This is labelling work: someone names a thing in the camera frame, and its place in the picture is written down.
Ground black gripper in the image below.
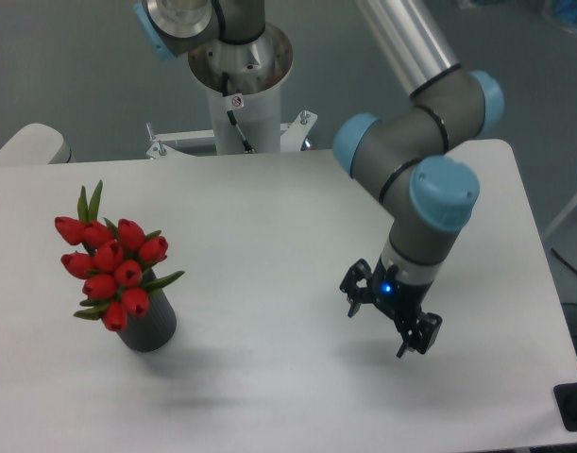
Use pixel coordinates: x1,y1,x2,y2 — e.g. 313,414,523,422
339,235,447,357

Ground red tulip bouquet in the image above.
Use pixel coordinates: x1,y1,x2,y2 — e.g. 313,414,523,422
54,182,185,334

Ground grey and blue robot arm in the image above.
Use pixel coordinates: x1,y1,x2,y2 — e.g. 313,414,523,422
134,1,504,353

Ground dark grey ribbed vase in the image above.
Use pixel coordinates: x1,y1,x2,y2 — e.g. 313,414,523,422
117,290,177,352

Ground black device at table edge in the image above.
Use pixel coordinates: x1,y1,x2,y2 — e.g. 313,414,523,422
553,383,577,432

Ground white chair armrest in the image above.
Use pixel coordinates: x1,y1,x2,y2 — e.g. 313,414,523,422
0,123,76,168

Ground black cable on floor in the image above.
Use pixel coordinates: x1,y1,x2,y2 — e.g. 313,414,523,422
550,247,577,279

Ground white metal base frame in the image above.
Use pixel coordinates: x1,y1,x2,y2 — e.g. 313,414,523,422
145,109,318,159

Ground black pedestal cable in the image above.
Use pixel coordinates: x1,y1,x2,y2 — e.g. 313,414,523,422
220,70,256,155

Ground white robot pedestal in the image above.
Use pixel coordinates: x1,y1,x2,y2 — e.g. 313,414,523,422
188,23,293,155

